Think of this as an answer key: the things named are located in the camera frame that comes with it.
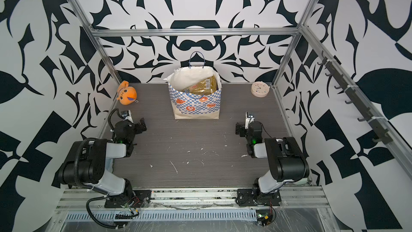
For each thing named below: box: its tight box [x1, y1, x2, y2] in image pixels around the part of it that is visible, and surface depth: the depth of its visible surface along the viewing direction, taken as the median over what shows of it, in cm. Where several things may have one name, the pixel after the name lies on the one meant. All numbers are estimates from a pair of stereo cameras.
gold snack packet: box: [182, 74, 219, 96], surface depth 96 cm
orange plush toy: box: [116, 80, 139, 106], surface depth 106 cm
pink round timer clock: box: [251, 81, 271, 98], surface depth 117 cm
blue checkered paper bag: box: [163, 51, 222, 120], surface depth 94 cm
